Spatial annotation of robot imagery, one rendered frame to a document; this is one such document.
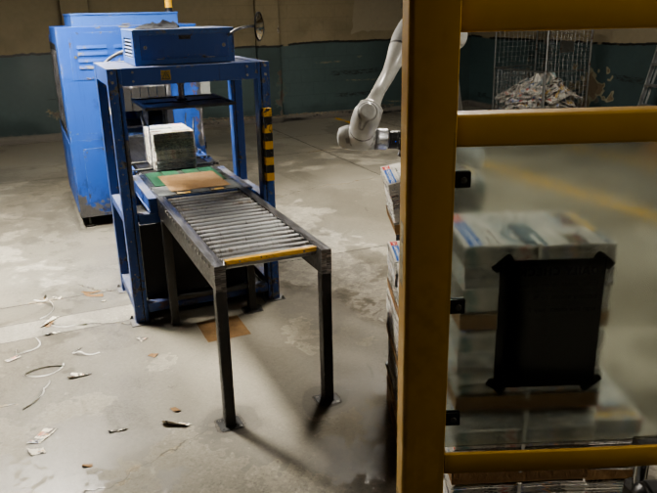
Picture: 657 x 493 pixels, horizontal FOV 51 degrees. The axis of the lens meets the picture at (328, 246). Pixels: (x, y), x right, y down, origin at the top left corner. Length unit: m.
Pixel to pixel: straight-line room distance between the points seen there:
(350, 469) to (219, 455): 0.58
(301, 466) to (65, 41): 4.41
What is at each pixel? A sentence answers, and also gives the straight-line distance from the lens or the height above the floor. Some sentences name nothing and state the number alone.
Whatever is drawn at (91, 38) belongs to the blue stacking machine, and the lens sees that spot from 6.45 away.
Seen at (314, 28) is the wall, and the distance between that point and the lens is 12.52.
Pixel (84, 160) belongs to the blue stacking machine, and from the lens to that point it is 6.55.
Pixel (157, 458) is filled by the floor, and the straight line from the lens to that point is 3.25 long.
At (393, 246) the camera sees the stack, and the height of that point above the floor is 0.83.
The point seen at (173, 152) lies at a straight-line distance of 5.01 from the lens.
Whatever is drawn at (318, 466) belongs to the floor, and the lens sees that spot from 3.10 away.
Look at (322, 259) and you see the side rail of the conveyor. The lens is 3.18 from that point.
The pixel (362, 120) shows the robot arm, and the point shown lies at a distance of 2.72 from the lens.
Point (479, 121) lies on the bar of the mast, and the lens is 1.30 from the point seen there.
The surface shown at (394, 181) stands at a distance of 2.86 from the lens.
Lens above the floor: 1.83
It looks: 19 degrees down
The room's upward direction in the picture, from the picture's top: 1 degrees counter-clockwise
